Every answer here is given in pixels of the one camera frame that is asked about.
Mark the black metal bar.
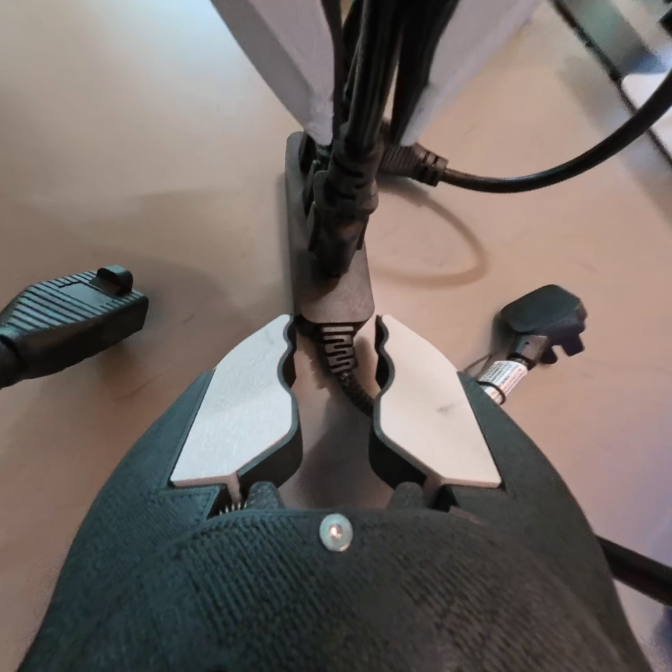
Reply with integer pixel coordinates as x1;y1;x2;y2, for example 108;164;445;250
551;0;672;169

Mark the black power strip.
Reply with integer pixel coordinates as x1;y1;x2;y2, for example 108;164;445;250
285;131;380;421

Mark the black angled plug cord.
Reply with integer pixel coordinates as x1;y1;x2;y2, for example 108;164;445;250
470;285;588;405

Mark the black ribbed power plug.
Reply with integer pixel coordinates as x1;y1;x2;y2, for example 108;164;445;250
0;265;149;389

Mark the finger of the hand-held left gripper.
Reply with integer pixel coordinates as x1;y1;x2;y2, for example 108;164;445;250
211;0;347;148
391;0;532;145

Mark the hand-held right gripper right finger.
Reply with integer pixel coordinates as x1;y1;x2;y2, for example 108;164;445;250
369;313;503;498

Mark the black flat plug cord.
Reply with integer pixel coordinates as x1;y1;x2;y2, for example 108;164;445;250
378;100;672;196

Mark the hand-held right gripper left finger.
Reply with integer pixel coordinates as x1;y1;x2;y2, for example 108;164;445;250
168;313;305;497

